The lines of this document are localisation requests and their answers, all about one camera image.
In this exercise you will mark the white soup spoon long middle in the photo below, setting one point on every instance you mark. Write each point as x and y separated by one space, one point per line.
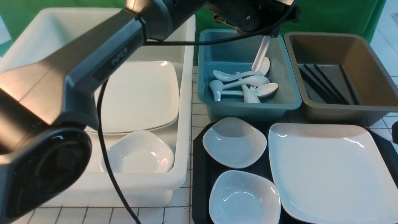
255 80

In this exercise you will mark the large white plastic tub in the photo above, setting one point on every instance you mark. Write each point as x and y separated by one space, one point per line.
53 28

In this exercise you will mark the white bowl tray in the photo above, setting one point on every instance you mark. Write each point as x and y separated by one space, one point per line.
239 197
234 143

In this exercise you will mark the white soup spoon back left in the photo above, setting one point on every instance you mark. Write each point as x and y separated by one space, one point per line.
224 77

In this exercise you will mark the white soup spoon front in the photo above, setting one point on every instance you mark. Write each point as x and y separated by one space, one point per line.
249 96

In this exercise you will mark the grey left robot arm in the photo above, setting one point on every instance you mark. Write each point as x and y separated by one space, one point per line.
46 106

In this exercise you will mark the black chopstick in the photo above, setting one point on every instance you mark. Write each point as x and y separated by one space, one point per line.
349 86
317 88
327 84

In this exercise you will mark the large white rice plate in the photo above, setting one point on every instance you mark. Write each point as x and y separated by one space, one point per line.
331 174

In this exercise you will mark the black chopstick right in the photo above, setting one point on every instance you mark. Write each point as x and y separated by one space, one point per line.
349 86

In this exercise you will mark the black chopstick middle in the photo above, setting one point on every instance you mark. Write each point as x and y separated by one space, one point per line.
327 84

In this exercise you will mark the black chopstick left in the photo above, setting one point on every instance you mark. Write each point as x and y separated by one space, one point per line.
317 88

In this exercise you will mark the white bowl in tub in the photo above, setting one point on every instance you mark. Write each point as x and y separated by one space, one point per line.
140 152

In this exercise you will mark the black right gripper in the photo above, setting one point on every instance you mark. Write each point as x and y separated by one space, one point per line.
395 132

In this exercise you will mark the white soup spoon upper right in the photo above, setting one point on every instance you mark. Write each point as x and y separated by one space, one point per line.
261 65

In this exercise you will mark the top white square plate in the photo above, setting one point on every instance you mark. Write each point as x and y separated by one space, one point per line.
140 95

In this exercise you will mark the white ceramic soup spoon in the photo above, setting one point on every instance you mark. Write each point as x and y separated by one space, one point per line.
263 47

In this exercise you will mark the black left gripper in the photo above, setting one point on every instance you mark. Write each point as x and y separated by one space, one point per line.
263 17

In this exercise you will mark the teal plastic bin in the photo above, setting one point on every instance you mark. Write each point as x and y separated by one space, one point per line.
238 56

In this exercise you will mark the brown plastic bin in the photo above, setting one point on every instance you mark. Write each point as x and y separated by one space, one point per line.
374 87

